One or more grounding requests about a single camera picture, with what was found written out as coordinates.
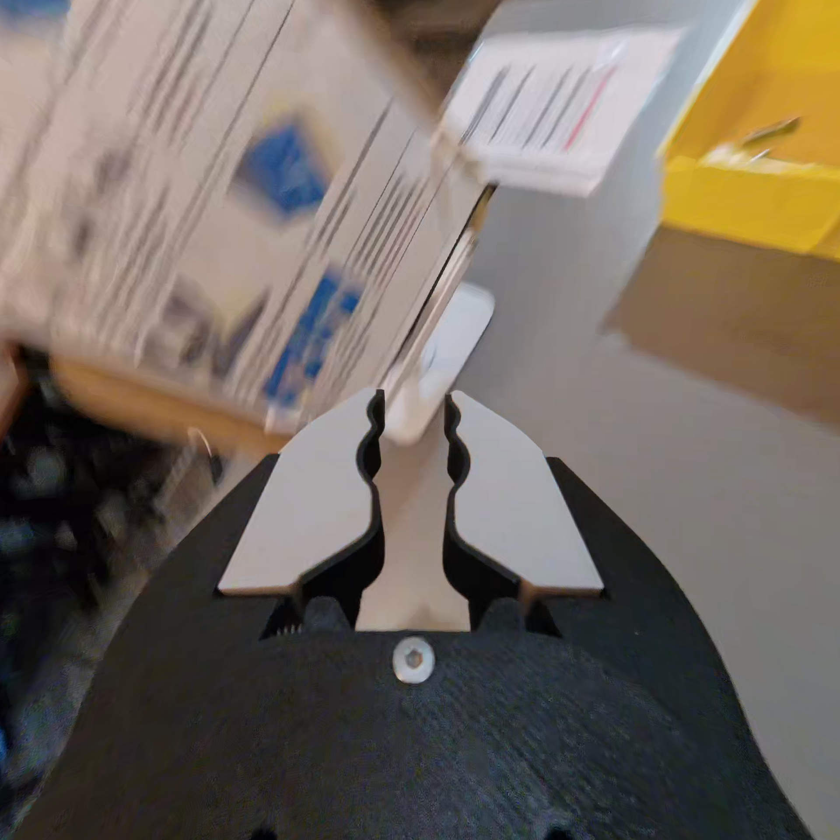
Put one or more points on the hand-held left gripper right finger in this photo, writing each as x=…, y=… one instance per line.
x=525, y=518

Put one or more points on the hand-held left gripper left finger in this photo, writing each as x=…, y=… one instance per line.
x=302, y=518

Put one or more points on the yellow plastic bin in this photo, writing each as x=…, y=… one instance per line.
x=741, y=203

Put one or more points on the grey desk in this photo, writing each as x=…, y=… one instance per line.
x=590, y=328

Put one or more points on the printed instruction sheet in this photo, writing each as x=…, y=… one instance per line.
x=197, y=197

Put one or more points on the laminated paper sheet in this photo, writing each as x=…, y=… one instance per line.
x=558, y=111

